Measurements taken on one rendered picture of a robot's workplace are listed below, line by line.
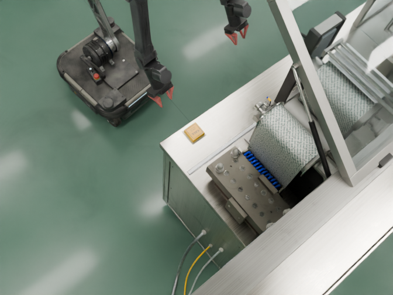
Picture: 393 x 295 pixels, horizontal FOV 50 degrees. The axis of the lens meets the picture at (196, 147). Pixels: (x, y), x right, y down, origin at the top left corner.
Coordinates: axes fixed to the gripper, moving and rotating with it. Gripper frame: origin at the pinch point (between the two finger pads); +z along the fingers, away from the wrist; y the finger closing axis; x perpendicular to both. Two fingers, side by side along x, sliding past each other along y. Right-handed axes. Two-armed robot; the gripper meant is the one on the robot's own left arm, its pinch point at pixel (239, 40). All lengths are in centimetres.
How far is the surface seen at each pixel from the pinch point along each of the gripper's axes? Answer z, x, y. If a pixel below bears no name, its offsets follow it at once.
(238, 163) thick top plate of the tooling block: 22, -36, -48
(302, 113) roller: 8, -52, -22
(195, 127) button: 17.8, -6.5, -44.2
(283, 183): 30, -54, -42
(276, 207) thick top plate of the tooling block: 34, -57, -51
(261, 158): 23, -43, -40
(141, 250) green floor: 103, 31, -92
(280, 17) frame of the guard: -59, -78, -53
